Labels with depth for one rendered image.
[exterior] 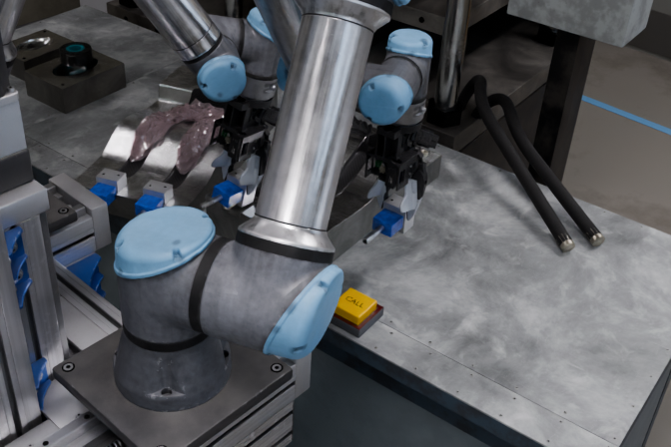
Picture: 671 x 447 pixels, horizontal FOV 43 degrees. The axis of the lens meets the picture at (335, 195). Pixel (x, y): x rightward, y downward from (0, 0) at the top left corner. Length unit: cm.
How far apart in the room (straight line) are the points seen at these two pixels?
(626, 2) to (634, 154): 191
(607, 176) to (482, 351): 224
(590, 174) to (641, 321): 204
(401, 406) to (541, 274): 39
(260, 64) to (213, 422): 66
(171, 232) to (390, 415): 81
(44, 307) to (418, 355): 65
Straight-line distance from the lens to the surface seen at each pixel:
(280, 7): 115
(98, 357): 120
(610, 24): 211
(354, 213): 171
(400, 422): 169
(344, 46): 97
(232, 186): 167
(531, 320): 165
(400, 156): 151
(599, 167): 378
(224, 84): 134
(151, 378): 109
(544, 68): 265
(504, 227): 187
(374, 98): 132
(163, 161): 190
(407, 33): 144
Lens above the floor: 187
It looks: 34 degrees down
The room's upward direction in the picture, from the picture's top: 4 degrees clockwise
